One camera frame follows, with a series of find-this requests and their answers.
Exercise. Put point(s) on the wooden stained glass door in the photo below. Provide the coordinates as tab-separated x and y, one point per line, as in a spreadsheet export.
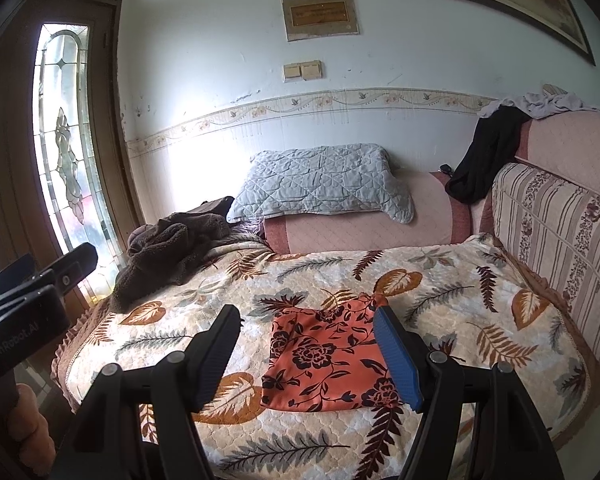
65	135

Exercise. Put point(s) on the striped floral cushion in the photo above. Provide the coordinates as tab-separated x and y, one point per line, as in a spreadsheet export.
560	240

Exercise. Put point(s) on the shiny purple cloth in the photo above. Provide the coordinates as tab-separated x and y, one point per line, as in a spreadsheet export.
247	230

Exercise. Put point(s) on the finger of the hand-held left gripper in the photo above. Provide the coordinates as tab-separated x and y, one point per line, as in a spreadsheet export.
12	267
77	265

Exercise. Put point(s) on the pink sofa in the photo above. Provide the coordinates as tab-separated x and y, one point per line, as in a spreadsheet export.
370	225

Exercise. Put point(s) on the small black object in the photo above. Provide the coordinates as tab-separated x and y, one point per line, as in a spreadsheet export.
445	167

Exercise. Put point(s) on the framed wall plaque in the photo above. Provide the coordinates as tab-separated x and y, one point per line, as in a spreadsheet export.
320	14

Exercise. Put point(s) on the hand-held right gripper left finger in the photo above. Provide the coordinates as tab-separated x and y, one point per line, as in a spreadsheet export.
215	360

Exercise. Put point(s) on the person's left hand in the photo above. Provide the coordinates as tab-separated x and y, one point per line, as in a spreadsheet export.
32	435

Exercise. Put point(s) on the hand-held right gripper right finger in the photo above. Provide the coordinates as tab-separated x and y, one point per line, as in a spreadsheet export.
397	355

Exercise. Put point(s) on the grey quilted pillow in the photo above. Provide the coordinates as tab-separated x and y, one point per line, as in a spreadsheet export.
320	180

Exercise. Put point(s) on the lilac cloth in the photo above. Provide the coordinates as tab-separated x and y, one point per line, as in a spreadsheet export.
550	102

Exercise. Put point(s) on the beige wall switch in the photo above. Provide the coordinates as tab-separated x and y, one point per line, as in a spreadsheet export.
293	71
312	69

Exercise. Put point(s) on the dark bag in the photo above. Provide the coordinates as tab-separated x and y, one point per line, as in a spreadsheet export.
212	206

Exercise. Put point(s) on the orange floral garment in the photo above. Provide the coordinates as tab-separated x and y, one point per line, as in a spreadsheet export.
325	360

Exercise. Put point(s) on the dark brown fleece cloth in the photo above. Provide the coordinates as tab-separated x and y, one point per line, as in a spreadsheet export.
165	250

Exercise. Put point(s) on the leaf print blanket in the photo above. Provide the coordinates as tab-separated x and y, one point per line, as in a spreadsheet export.
480	320

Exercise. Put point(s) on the black garment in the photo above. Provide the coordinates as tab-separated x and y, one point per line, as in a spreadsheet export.
485	160

